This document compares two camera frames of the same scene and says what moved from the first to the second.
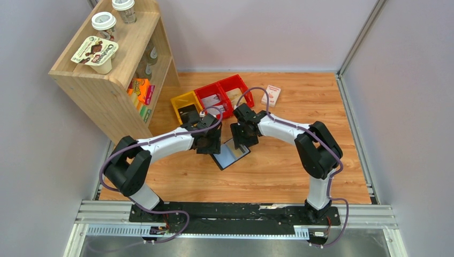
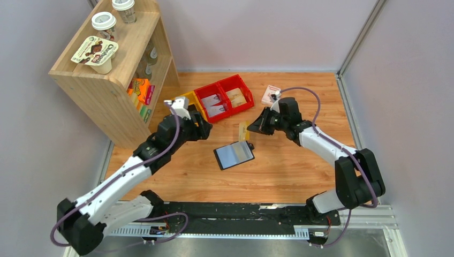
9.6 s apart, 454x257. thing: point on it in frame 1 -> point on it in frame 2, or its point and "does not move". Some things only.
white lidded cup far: [126, 9] does not move
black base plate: [233, 218] does not move
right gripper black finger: [241, 136] -> [266, 123]
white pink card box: [273, 93] does not move
